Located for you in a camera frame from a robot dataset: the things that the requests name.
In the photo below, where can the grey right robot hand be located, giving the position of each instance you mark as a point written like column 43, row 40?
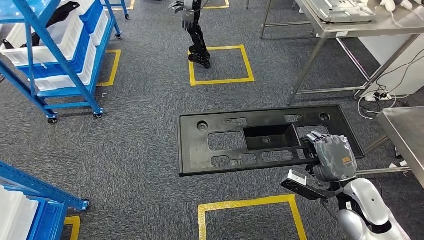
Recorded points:
column 334, row 159

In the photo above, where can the black plastic trim part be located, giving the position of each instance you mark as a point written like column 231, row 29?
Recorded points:
column 63, row 13
column 34, row 39

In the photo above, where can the white cabinet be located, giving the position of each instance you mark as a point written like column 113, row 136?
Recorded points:
column 397, row 66

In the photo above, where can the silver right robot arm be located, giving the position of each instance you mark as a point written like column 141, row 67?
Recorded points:
column 367, row 198

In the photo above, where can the white power strip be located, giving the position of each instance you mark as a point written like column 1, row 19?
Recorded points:
column 386, row 98

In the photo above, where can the stainless steel table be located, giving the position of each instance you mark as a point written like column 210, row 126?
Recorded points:
column 364, row 28

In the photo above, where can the white VR controller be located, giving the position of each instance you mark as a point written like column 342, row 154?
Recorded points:
column 389, row 5
column 410, row 3

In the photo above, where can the black plastic plate bracket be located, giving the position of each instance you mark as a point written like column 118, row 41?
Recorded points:
column 195, row 149

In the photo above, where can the small stamped silver metal panel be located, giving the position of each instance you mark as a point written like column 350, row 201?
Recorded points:
column 341, row 11

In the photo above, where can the stainless steel workbench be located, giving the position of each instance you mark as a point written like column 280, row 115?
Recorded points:
column 407, row 132

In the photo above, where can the white label sticker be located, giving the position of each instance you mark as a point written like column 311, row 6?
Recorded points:
column 342, row 34

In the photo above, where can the blue steel shelf rack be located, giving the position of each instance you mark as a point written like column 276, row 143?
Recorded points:
column 126, row 10
column 65, row 66
column 39, row 187

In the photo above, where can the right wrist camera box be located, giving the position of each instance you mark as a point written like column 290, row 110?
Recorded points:
column 296, row 179

